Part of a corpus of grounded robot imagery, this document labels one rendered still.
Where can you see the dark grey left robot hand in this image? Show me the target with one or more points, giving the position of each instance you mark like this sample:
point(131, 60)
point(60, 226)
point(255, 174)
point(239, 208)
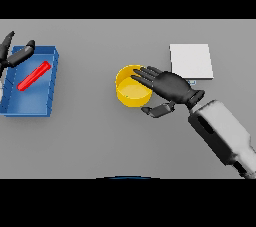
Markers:
point(16, 56)

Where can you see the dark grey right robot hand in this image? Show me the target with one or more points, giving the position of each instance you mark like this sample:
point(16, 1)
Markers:
point(171, 86)

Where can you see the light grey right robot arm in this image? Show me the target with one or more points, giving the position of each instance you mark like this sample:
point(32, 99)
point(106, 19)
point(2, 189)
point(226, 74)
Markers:
point(221, 134)

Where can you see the red beaker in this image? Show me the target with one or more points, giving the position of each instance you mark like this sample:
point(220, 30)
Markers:
point(33, 76)

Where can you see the pale square measuring scale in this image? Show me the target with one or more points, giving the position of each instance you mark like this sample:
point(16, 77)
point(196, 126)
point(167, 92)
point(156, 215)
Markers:
point(191, 61)

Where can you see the yellow bowl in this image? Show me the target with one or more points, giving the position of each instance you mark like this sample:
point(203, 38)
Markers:
point(132, 91)

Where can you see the blue tray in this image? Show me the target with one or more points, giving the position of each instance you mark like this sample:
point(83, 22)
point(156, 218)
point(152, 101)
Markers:
point(30, 84)

